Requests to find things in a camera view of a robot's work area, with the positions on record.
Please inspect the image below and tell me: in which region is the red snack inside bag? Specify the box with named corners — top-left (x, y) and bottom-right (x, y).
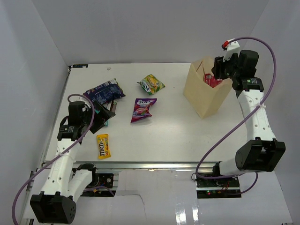
top-left (203, 74), bottom-right (223, 88)

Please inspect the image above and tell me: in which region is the brown paper bag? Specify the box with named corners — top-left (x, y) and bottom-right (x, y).
top-left (183, 57), bottom-right (232, 119)

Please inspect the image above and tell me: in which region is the dark blue snack bag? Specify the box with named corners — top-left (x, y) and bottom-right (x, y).
top-left (83, 78), bottom-right (126, 104)

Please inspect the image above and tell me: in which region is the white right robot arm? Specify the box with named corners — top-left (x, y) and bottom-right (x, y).
top-left (211, 50), bottom-right (285, 187)

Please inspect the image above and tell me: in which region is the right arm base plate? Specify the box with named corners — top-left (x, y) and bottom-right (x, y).
top-left (191, 173), bottom-right (241, 199)

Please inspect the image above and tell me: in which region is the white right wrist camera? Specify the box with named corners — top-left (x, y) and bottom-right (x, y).
top-left (222, 39), bottom-right (240, 62)

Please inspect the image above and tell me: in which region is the purple Fox's cherry candy bag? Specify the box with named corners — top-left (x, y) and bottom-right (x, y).
top-left (130, 98), bottom-right (157, 123)

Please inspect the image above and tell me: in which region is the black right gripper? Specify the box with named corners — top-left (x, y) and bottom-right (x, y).
top-left (212, 52), bottom-right (241, 80)

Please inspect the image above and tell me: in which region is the brown chocolate bar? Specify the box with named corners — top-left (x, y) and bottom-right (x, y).
top-left (109, 99), bottom-right (118, 113)

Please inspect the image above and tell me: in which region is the aluminium front rail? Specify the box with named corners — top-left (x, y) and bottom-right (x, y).
top-left (41, 161), bottom-right (221, 170)

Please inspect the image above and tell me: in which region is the green yellow Fox's candy bag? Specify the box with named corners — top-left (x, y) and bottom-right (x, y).
top-left (138, 74), bottom-right (165, 95)

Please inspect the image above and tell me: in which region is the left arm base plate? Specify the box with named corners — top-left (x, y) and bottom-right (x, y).
top-left (81, 173), bottom-right (118, 197)

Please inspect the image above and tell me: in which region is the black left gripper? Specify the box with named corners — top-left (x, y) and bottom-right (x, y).
top-left (82, 100), bottom-right (115, 133)

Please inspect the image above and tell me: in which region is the yellow M&M's packet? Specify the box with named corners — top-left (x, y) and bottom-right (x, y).
top-left (97, 134), bottom-right (111, 159)

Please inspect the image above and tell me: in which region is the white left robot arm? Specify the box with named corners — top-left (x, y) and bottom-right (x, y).
top-left (30, 101), bottom-right (115, 224)

